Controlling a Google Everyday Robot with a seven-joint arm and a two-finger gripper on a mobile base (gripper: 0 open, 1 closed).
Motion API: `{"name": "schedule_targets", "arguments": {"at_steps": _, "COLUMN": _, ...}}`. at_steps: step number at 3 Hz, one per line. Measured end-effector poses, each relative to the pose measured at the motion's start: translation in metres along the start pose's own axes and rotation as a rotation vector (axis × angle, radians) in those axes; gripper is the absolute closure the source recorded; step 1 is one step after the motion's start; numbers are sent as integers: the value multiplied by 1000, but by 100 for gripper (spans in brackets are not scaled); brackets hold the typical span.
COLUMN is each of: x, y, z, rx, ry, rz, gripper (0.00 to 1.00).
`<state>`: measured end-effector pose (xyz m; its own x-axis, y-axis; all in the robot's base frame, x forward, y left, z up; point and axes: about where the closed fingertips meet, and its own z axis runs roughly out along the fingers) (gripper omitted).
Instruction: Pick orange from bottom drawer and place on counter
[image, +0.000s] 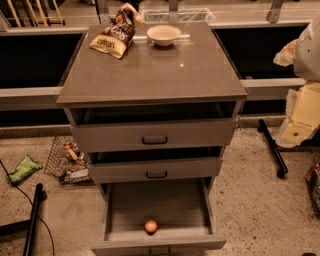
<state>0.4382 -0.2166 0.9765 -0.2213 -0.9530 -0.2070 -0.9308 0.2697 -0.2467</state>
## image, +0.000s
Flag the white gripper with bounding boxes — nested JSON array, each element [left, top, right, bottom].
[[273, 39, 320, 148]]

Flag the orange fruit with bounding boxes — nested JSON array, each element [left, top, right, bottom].
[[144, 220, 158, 234]]

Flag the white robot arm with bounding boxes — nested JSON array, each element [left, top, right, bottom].
[[273, 17, 320, 148]]

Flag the grey top drawer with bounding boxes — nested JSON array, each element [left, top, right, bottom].
[[71, 119, 236, 153]]

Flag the grey drawer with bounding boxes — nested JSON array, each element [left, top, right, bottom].
[[89, 157, 222, 184], [71, 119, 236, 153], [92, 178, 226, 256]]

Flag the grey middle drawer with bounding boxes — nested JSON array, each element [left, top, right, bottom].
[[89, 157, 222, 184]]

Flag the grey drawer cabinet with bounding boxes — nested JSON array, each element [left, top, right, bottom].
[[55, 21, 248, 256]]

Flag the grey bottom drawer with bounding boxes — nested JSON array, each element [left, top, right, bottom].
[[92, 178, 226, 256]]

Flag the black stand leg right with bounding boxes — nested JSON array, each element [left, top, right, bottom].
[[257, 119, 288, 179]]

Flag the black stand leg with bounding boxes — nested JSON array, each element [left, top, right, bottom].
[[0, 183, 45, 256], [257, 119, 288, 179]]

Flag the clear plastic bin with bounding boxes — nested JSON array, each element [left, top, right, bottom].
[[140, 8, 216, 23]]

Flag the white bowl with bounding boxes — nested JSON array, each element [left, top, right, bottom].
[[147, 25, 181, 47]]

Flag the brown chip bag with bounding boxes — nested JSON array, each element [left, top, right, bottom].
[[89, 3, 144, 59]]

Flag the green snack bag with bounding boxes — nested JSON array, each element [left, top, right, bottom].
[[6, 155, 43, 184]]

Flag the black stand leg left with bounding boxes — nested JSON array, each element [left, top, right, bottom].
[[0, 183, 45, 256]]

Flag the wire basket with items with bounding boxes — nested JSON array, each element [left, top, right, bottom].
[[44, 136, 92, 185]]

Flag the black cable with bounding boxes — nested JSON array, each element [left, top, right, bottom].
[[0, 159, 56, 256]]

